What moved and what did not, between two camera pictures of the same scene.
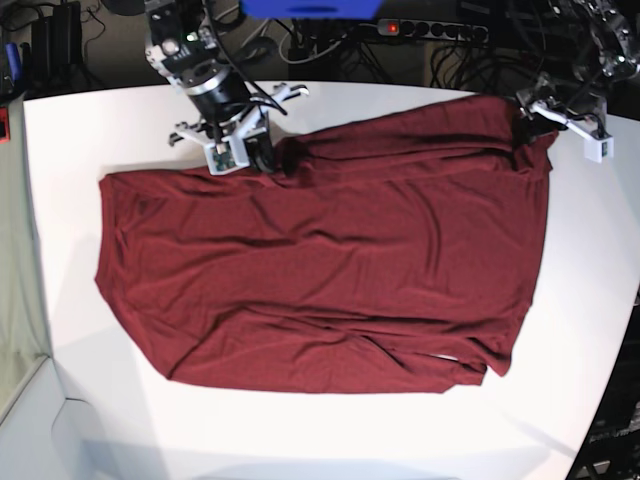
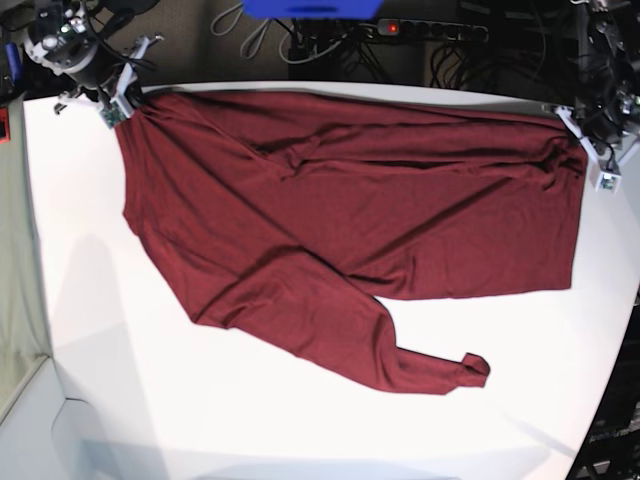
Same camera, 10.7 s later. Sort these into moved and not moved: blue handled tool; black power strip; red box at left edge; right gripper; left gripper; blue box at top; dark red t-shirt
Moved: right gripper; left gripper; dark red t-shirt
Not moved: black power strip; blue handled tool; red box at left edge; blue box at top
